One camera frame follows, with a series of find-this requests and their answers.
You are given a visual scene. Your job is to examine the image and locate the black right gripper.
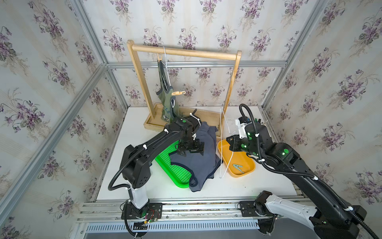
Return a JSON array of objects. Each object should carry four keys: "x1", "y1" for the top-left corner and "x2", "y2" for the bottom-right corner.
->
[{"x1": 226, "y1": 133, "x2": 265, "y2": 160}]

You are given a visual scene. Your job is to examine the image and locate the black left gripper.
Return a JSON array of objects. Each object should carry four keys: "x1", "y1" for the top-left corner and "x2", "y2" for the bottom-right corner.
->
[{"x1": 178, "y1": 135, "x2": 205, "y2": 155}]

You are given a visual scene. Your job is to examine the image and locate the grey blue tank top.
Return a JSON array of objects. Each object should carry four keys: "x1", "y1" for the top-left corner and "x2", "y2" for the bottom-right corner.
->
[{"x1": 169, "y1": 122, "x2": 220, "y2": 192}]

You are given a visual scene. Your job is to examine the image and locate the mint green clothespin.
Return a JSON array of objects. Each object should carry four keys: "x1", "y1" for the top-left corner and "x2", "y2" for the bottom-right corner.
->
[{"x1": 232, "y1": 164, "x2": 245, "y2": 175}]

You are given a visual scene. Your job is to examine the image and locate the white wire hanger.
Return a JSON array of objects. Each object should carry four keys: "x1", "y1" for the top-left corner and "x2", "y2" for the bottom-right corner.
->
[
  {"x1": 219, "y1": 107, "x2": 239, "y2": 179},
  {"x1": 157, "y1": 46, "x2": 171, "y2": 90}
]

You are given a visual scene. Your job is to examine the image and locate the yellow clothespin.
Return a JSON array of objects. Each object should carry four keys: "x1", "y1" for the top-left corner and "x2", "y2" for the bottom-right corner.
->
[{"x1": 171, "y1": 91, "x2": 186, "y2": 96}]

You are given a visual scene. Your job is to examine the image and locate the olive green tank top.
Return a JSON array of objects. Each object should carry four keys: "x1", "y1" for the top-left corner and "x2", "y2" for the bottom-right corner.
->
[{"x1": 156, "y1": 60, "x2": 180, "y2": 123}]

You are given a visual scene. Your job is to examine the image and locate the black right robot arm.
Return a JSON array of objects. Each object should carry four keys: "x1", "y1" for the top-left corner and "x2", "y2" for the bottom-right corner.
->
[{"x1": 226, "y1": 104, "x2": 378, "y2": 239}]

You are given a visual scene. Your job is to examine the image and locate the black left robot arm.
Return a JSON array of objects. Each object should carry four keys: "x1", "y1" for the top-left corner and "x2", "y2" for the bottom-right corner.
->
[{"x1": 108, "y1": 110, "x2": 205, "y2": 210}]

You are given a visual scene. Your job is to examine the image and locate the yellow plastic tray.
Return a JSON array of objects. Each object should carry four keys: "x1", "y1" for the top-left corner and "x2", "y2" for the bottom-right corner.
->
[{"x1": 217, "y1": 139, "x2": 256, "y2": 178}]

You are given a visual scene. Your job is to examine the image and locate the green plastic basket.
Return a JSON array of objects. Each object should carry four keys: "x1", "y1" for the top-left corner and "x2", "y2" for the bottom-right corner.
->
[{"x1": 155, "y1": 141, "x2": 192, "y2": 188}]

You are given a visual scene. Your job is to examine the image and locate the wooden clothes rack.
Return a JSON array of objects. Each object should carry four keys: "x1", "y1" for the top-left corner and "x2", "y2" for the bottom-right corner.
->
[{"x1": 124, "y1": 40, "x2": 242, "y2": 136}]

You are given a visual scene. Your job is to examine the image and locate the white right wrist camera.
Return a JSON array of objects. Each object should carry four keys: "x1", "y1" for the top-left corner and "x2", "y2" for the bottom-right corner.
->
[{"x1": 235, "y1": 119, "x2": 247, "y2": 139}]

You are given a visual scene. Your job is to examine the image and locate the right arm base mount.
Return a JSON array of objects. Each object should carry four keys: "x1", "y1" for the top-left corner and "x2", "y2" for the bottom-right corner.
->
[{"x1": 238, "y1": 191, "x2": 276, "y2": 235}]

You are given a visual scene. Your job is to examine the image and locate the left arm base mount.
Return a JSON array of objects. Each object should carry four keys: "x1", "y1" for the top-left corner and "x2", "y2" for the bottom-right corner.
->
[{"x1": 120, "y1": 200, "x2": 163, "y2": 232}]

